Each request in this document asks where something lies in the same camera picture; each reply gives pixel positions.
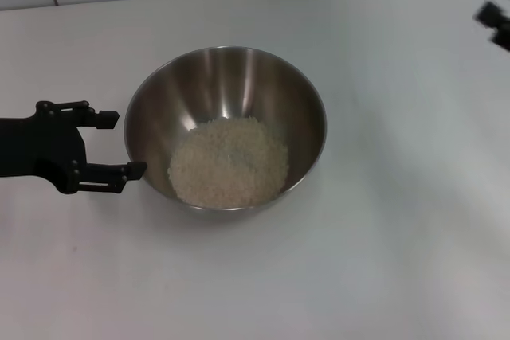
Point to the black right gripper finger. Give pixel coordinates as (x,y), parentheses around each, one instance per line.
(494,15)

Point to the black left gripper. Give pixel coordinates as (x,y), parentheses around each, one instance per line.
(44,145)

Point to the stainless steel mixing bowl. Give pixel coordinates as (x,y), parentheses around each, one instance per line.
(223,85)

